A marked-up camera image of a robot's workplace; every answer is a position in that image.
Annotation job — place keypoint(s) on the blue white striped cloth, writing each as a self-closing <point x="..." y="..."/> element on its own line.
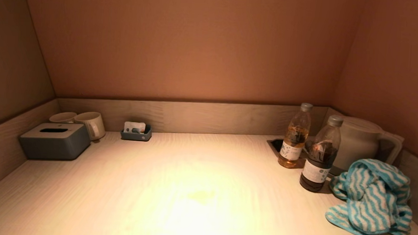
<point x="369" y="201"/>

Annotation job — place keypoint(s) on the recessed dark socket panel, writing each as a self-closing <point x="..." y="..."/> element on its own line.
<point x="275" y="144"/>

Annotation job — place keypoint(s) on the small grey tray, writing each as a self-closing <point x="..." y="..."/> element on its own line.
<point x="135" y="136"/>

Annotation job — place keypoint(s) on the white sachet packet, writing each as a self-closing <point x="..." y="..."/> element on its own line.
<point x="133" y="125"/>

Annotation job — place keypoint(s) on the plastic bottle amber drink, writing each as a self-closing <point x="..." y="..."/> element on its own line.
<point x="293" y="150"/>

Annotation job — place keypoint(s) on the white ceramic mug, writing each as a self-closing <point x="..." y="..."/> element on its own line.
<point x="62" y="117"/>
<point x="90" y="124"/>

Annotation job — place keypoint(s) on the plastic bottle dark drink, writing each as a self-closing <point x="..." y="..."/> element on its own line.
<point x="317" y="169"/>

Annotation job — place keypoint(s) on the white electric kettle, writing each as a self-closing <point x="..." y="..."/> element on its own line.
<point x="358" y="143"/>

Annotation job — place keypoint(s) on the grey tissue box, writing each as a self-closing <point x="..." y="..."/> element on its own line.
<point x="55" y="143"/>

